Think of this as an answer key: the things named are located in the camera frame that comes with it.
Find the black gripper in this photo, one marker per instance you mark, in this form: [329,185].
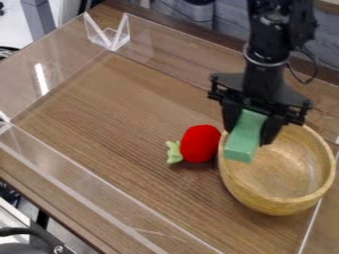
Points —
[259,90]

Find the green foam stick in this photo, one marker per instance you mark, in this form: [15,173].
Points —
[245,138]

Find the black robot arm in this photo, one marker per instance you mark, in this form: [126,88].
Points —
[283,25]

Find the brown wooden bowl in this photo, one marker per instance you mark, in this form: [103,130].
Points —
[289,177]

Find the red plush strawberry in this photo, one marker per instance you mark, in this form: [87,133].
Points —
[198,146]

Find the clear acrylic corner bracket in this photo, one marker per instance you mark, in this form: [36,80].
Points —
[108,38]

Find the clear acrylic front wall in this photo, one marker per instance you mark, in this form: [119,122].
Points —
[115,222]

